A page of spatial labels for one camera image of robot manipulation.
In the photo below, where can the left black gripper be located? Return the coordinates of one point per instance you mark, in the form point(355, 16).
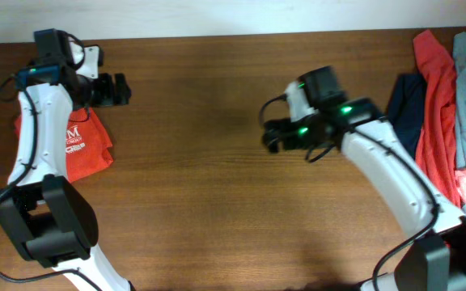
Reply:
point(107, 97)

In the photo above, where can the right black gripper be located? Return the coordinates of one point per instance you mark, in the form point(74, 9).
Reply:
point(288, 141)

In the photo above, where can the orange soccer t-shirt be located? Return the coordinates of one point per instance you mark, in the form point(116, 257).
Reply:
point(73, 146)

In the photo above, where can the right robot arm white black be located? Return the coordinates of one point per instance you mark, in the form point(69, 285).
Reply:
point(433, 256)

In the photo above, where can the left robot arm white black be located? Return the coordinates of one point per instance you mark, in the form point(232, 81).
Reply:
point(46, 219)

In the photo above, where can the navy garment in pile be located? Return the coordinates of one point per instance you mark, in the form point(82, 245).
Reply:
point(406, 110)

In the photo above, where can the red shirt in pile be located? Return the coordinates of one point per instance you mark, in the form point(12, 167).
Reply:
point(436, 149)

